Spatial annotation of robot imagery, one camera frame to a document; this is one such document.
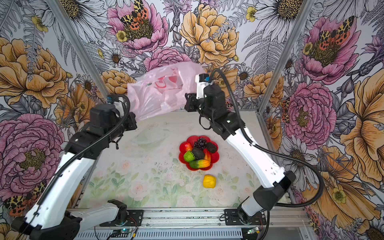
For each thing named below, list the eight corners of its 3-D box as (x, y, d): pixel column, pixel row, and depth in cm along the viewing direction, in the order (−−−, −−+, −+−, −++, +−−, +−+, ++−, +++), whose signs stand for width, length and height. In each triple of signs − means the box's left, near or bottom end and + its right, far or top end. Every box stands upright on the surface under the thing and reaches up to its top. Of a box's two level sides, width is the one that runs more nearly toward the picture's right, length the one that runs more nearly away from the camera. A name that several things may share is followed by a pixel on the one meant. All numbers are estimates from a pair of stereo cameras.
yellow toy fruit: (203, 189, 85) (203, 186, 81) (203, 178, 89) (203, 174, 85) (215, 189, 85) (216, 186, 81) (214, 178, 89) (215, 174, 85)
